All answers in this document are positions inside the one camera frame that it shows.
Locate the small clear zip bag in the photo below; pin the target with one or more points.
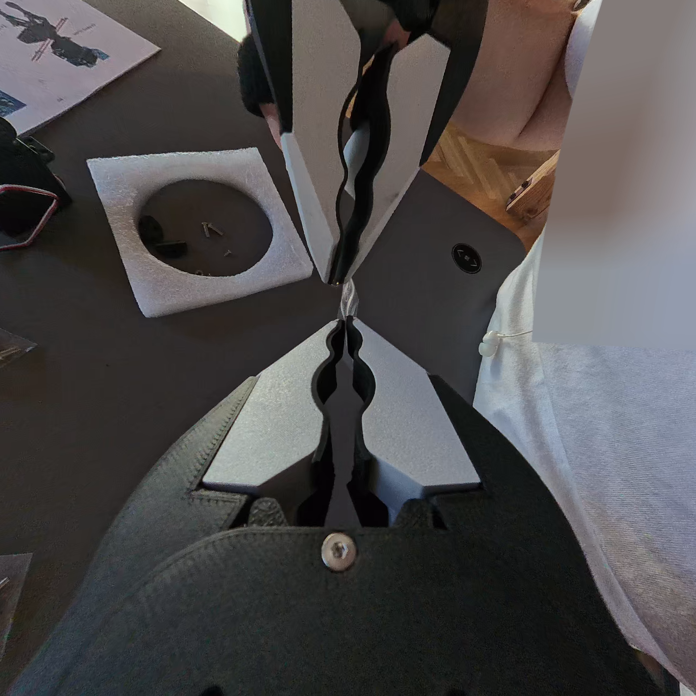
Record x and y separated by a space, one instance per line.
348 302

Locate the printed instruction sheet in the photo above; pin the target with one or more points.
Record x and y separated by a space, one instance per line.
81 65

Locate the light wooden furniture frame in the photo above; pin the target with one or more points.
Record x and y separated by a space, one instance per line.
535 185

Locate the scattered clear screw bags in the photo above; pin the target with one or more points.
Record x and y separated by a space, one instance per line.
13 598

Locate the person's right hand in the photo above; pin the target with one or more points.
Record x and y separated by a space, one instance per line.
255 81

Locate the round black desk button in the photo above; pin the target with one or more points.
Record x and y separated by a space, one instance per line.
466 259

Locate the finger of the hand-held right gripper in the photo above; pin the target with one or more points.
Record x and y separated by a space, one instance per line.
418 98
321 81

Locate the small black plastic part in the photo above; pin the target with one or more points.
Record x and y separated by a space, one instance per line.
149 229
171 250

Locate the dark brown desk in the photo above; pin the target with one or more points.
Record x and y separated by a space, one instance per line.
109 408

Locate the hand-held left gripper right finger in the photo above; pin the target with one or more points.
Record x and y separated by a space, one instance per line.
413 429

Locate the person's white shirt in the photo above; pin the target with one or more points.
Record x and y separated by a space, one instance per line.
598 462

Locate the white foam square with hole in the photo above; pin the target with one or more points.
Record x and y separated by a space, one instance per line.
125 179

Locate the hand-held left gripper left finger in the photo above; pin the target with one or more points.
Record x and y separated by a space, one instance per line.
266 429

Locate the person's right forearm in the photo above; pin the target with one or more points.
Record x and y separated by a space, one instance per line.
505 98

